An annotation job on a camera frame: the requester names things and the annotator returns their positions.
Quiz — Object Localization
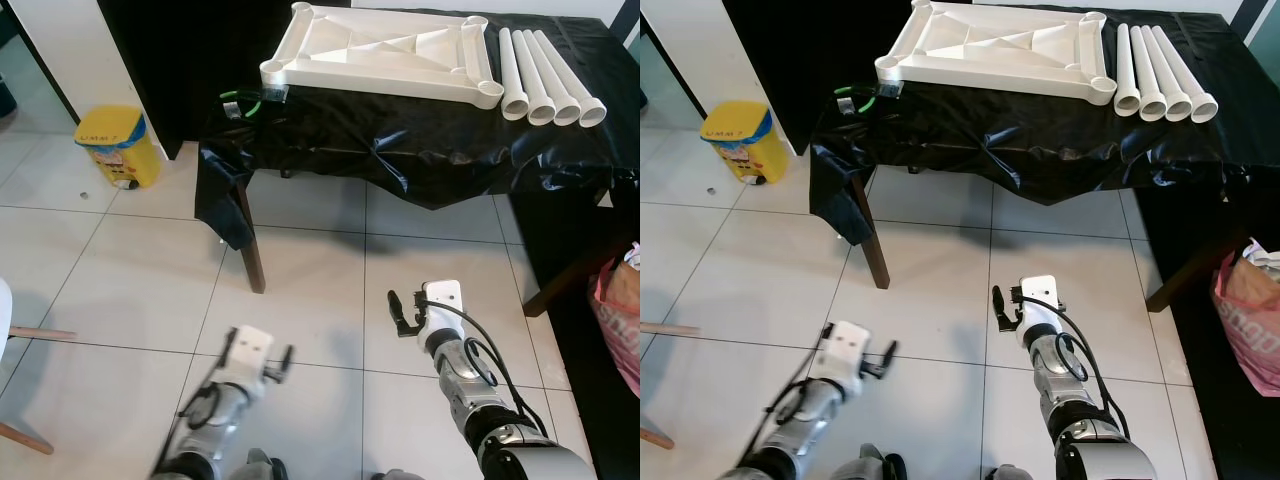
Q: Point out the white plastic table top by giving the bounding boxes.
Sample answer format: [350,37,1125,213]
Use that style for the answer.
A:
[873,0,1118,107]
[259,2,505,110]

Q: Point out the white plastic table leg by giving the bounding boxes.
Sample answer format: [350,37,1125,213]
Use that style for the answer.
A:
[498,27,531,122]
[511,29,558,127]
[1127,24,1169,123]
[1113,23,1142,118]
[1140,24,1195,124]
[1152,24,1220,124]
[538,29,609,128]
[526,29,584,128]

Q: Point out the black plastic table cover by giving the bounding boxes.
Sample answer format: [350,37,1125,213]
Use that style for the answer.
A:
[808,8,1280,246]
[195,12,641,251]

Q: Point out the white chair wooden legs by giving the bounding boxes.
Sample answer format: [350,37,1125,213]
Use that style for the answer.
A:
[0,278,78,456]
[640,320,701,451]

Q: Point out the pink shopping bag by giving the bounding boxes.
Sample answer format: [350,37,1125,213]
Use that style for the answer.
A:
[1210,237,1280,399]
[590,243,641,399]

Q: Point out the yellow waste bin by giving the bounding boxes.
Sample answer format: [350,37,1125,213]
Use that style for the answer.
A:
[75,104,163,191]
[700,100,788,186]

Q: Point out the black door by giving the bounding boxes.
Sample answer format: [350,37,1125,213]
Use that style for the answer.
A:
[722,0,926,156]
[97,0,353,161]

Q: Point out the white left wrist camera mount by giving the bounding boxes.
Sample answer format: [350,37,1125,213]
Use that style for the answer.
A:
[818,320,873,389]
[215,325,274,391]

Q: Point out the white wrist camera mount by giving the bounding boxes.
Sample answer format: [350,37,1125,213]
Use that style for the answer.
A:
[1018,275,1061,326]
[420,279,464,333]
[215,325,274,391]
[818,320,873,389]

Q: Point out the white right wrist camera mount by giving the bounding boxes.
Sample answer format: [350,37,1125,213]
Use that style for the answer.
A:
[420,279,464,333]
[1018,275,1061,326]

